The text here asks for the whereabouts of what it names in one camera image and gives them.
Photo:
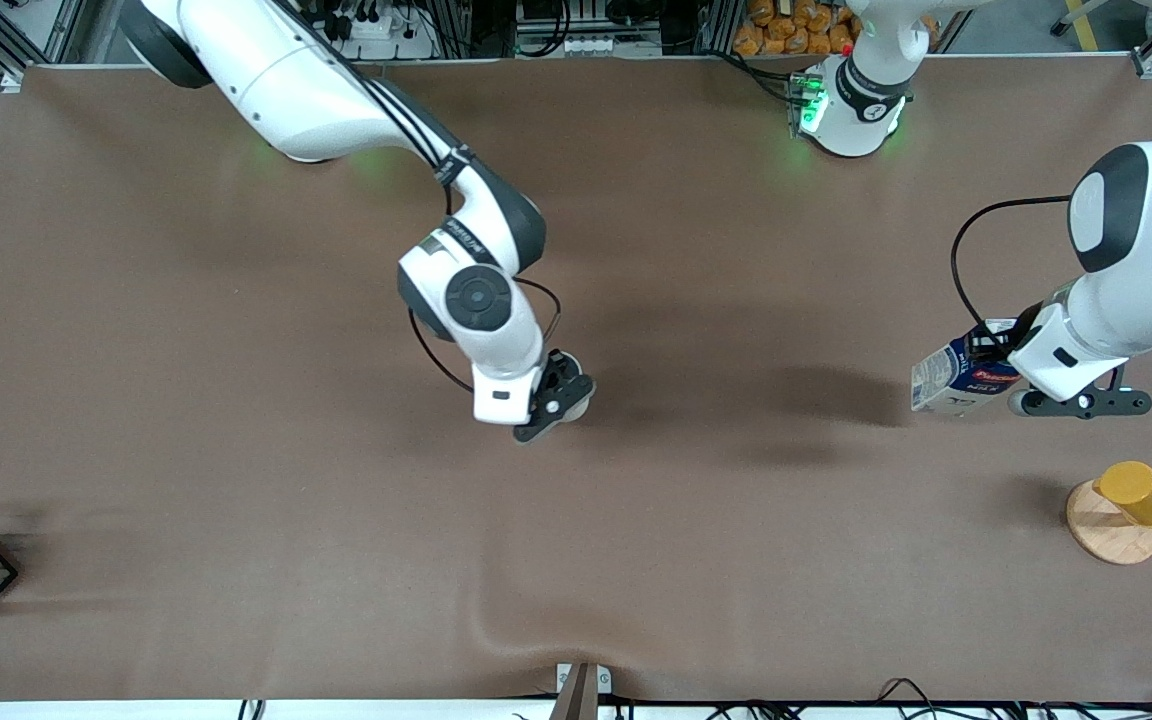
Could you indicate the white power strip with plugs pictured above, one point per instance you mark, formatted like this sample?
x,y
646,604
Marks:
x,y
376,28

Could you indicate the wooden cup stand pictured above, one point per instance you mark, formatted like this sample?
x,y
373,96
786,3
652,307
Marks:
x,y
1111,540

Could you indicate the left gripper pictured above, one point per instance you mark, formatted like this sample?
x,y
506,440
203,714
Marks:
x,y
1000,341

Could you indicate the long white power strip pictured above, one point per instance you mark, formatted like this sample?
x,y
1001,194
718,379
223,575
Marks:
x,y
596,46

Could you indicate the metal table clamp bracket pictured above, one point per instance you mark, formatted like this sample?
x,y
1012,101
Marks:
x,y
576,700

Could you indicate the bag of orange buns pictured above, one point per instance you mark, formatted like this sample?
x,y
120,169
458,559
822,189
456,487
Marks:
x,y
786,30

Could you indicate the blue and white milk carton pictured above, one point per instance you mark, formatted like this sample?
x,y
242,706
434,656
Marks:
x,y
941,385

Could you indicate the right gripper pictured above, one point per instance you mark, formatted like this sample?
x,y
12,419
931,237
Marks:
x,y
563,377

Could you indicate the yellow cup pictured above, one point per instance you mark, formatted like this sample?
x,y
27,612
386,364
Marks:
x,y
1136,490

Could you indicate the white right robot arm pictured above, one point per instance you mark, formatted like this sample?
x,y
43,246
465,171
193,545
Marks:
x,y
286,90

